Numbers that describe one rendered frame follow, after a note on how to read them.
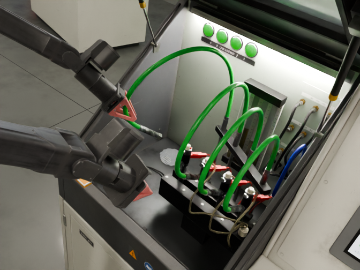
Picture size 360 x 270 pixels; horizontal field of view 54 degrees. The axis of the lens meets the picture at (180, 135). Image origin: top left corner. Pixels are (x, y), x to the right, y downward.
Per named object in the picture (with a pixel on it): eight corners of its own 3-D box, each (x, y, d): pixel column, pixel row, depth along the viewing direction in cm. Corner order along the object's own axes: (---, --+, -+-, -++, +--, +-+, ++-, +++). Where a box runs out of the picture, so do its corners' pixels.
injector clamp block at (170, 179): (156, 206, 129) (160, 177, 120) (174, 193, 136) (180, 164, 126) (230, 269, 113) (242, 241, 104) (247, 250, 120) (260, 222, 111)
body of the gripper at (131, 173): (154, 174, 73) (133, 162, 67) (120, 209, 73) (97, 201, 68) (139, 155, 77) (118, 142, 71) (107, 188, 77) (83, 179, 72)
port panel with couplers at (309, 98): (267, 160, 124) (298, 84, 106) (272, 156, 127) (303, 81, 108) (300, 181, 118) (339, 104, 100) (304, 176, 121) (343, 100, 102)
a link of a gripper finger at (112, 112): (142, 106, 106) (120, 84, 102) (143, 115, 99) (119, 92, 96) (126, 121, 107) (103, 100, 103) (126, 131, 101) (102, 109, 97)
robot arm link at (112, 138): (47, 143, 63) (68, 173, 58) (90, 94, 62) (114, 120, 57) (91, 163, 72) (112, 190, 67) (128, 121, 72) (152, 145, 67)
